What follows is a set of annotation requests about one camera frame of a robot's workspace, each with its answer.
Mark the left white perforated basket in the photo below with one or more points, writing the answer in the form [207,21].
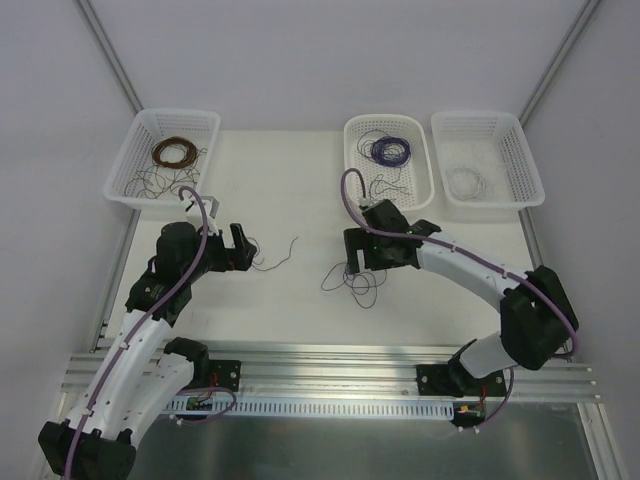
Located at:
[164,150]

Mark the left aluminium frame post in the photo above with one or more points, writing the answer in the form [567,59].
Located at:
[100,35]

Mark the white slotted cable duct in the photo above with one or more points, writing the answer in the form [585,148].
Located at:
[421,409]

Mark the right aluminium frame post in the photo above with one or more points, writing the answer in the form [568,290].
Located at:
[581,22]

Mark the aluminium frame post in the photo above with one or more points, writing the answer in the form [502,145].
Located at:
[100,35]
[581,22]

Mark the white perforated basket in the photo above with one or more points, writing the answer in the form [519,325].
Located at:
[409,186]
[164,150]
[487,169]

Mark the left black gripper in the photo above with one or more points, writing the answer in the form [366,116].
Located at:
[232,251]

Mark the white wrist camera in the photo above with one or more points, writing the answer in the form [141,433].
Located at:
[201,213]
[367,203]

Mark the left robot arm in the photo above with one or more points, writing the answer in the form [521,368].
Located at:
[143,370]

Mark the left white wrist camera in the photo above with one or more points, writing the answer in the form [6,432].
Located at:
[201,213]

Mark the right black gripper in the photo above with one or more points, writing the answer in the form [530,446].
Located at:
[357,240]

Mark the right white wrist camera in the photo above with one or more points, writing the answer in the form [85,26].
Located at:
[367,203]

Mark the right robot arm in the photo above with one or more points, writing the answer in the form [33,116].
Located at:
[535,315]

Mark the right white perforated basket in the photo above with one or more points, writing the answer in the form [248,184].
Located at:
[487,169]

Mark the middle white perforated basket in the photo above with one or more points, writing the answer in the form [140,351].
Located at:
[409,186]

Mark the aluminium mounting rail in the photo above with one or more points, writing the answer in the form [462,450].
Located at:
[381,372]

